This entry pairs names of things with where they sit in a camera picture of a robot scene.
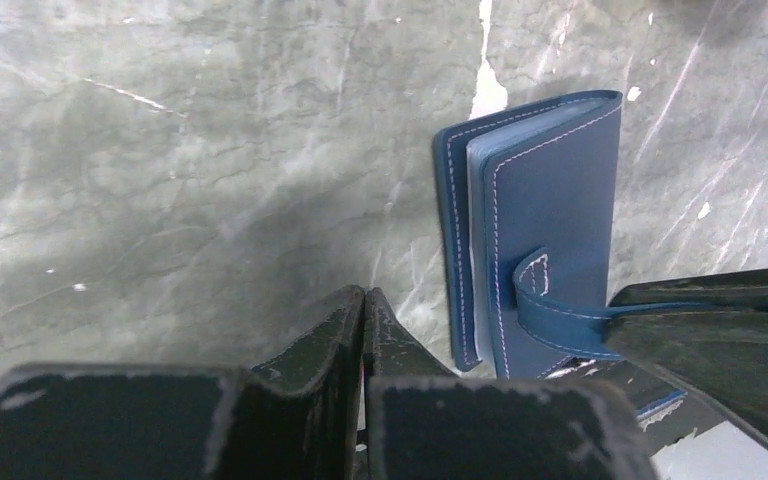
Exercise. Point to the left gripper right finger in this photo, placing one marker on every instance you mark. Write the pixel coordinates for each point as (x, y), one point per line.
(425, 422)

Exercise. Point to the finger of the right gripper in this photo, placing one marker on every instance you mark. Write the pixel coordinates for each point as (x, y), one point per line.
(719, 357)
(736, 289)

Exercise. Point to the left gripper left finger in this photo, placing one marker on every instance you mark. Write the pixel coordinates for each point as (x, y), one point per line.
(293, 416)

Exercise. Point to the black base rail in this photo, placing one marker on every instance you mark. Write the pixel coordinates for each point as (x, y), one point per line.
(665, 414)

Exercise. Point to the navy blue card holder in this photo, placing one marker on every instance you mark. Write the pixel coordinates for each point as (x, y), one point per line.
(526, 199)

